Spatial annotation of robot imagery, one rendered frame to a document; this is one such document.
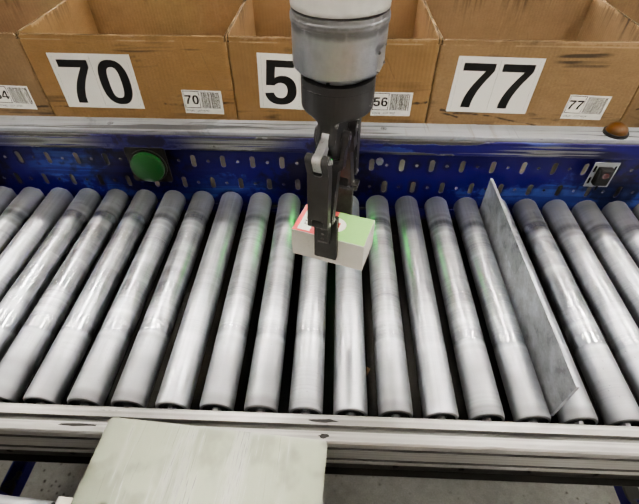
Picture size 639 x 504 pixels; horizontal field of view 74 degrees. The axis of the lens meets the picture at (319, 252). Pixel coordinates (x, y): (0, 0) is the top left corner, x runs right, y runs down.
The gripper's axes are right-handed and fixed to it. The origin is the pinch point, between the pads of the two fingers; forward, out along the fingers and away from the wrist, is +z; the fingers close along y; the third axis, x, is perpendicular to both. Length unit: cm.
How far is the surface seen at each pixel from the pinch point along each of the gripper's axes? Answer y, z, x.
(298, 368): -11.0, 20.5, 1.5
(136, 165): 17, 13, 49
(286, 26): 61, -2, 33
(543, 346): 3.8, 18.2, -32.5
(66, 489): -31, 95, 67
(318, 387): -12.7, 20.8, -2.4
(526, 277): 14.8, 15.6, -29.0
